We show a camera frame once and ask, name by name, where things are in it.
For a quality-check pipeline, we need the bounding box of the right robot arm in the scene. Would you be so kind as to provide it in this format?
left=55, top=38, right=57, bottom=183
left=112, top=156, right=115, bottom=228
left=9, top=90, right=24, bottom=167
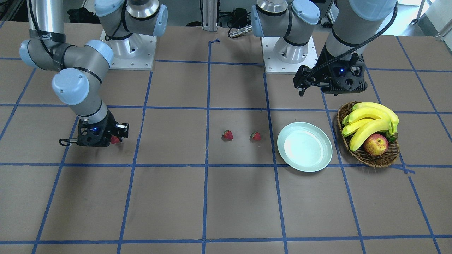
left=19, top=0, right=168, bottom=147

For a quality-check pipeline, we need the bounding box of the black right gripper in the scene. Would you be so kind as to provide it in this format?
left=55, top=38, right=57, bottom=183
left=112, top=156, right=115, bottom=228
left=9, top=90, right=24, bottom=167
left=76, top=110, right=116, bottom=147

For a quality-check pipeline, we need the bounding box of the light green plate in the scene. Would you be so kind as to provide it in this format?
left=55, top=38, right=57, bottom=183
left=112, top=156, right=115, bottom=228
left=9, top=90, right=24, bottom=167
left=276, top=122, right=333, bottom=173

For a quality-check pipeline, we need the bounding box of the yellow banana bunch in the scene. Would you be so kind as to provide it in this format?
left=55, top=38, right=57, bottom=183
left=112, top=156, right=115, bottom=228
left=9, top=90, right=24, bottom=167
left=339, top=102, right=400, bottom=152

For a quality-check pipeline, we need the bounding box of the strawberry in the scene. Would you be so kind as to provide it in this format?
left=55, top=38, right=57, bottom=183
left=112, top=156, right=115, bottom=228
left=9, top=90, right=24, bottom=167
left=250, top=132, right=261, bottom=140
left=222, top=129, right=233, bottom=140
left=110, top=135, right=121, bottom=144

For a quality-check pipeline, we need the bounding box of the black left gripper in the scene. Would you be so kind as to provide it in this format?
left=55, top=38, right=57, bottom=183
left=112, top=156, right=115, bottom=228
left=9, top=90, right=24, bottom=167
left=320, top=53, right=366, bottom=95

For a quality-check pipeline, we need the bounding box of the brown wicker basket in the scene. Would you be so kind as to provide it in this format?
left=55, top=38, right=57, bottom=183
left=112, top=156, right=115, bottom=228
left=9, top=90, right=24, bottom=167
left=337, top=101, right=400, bottom=168

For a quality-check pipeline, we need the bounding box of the red yellow apple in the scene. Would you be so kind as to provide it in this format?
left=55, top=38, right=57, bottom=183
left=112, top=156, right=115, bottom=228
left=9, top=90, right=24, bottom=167
left=363, top=133, right=389, bottom=156

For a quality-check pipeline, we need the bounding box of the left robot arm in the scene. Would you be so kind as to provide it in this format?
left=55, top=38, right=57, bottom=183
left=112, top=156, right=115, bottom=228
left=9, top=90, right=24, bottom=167
left=250, top=0, right=398, bottom=96

